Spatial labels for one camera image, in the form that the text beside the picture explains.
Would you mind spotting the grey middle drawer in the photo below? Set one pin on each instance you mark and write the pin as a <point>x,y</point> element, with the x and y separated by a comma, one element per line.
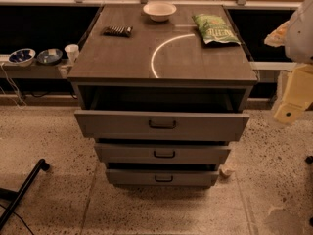
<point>162,154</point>

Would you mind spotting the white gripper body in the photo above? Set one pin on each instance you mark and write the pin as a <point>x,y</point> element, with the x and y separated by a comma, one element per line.
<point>299,38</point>

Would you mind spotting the grey top drawer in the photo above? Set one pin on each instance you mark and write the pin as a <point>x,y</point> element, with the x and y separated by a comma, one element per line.
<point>161,125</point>

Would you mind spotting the white paper cup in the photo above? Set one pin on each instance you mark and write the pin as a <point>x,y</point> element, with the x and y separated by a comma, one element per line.
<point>72,51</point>

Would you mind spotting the green chip bag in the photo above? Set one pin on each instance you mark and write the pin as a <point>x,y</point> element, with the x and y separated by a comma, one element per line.
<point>214,29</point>

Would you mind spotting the dark snack bar packet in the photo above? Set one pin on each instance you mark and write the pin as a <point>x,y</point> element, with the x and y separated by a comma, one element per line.
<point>120,31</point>

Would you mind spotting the blue patterned bowl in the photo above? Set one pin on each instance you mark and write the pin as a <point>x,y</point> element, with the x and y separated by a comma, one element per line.
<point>23,57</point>

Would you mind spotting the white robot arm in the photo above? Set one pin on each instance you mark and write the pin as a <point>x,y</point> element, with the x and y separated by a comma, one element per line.
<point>296,35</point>

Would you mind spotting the white bowl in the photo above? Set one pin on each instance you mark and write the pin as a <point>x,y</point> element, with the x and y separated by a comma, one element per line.
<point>159,11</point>

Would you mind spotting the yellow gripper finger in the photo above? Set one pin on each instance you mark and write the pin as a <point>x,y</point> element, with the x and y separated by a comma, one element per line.
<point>287,113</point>

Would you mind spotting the grey drawer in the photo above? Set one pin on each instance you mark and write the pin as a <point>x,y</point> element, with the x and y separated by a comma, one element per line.
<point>162,154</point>
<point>161,125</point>
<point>161,177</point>

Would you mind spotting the black metal stand leg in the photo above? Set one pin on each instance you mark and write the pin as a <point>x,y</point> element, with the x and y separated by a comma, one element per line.
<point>14,197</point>

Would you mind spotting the grey bottom drawer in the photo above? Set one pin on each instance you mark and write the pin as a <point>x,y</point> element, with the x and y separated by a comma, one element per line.
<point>161,177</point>

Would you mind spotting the blue grey bowl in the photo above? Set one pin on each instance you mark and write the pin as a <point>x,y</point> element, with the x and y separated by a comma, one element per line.
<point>50,56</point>

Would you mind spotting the low side shelf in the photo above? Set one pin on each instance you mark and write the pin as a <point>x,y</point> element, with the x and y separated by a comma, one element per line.
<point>35,70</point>

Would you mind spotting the grey drawer cabinet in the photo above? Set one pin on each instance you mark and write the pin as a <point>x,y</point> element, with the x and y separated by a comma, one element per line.
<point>160,67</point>

